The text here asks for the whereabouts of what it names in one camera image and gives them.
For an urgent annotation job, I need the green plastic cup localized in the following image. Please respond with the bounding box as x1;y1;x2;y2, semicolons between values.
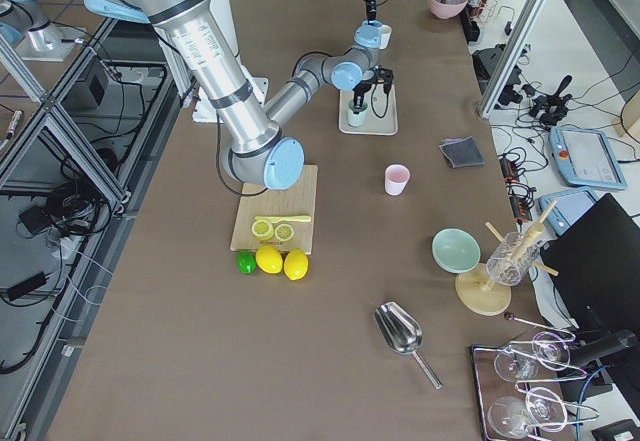
347;101;368;128

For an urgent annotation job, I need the wine glass rack tray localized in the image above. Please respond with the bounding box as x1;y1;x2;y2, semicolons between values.
470;331;599;440

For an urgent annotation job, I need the blue teach pendant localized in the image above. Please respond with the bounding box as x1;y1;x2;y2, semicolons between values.
549;126;627;191
538;186;599;236

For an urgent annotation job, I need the pink plastic cup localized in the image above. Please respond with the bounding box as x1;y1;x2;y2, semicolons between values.
384;164;410;196

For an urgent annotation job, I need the grey folded cloth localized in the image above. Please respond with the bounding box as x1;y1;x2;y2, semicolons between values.
439;136;485;169

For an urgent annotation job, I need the yellow lemon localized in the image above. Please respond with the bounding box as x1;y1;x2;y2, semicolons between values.
283;249;309;281
255;245;284;274

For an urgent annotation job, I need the aluminium frame post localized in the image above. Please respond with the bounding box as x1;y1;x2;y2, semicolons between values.
478;0;547;121

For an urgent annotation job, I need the cream plastic cup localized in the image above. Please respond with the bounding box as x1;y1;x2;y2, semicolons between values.
379;24;392;50

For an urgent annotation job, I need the green bowl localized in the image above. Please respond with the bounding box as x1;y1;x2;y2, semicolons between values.
432;228;481;274

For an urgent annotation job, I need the yellow plastic knife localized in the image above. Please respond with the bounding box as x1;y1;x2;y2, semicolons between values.
254;215;312;223

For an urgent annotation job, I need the green lime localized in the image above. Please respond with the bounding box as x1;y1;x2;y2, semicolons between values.
235;251;257;274

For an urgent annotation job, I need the wooden cutting board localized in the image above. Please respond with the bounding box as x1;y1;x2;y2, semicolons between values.
230;165;318;255

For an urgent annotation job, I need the clear glass mug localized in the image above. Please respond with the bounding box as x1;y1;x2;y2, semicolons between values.
486;232;541;286

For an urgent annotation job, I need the wooden cup stand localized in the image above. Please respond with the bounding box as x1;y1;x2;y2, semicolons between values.
455;200;559;316

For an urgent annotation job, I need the metal scoop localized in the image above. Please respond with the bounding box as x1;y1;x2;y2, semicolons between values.
374;301;443;390

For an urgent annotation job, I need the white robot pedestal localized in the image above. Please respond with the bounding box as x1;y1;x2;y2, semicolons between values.
193;0;269;123

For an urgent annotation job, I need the pink bowl with ice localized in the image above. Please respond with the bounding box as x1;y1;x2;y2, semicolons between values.
427;0;469;19

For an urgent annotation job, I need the lemon slice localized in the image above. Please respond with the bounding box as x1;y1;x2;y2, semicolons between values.
274;223;295;243
251;219;275;241

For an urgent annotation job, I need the cream rabbit tray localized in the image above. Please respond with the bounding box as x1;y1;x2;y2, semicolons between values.
338;83;398;136

